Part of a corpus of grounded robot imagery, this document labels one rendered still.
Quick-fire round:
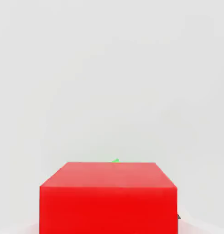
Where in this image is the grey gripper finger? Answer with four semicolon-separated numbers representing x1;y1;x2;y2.
177;213;192;234

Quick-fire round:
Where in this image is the small red cube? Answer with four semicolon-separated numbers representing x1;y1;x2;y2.
39;161;178;234

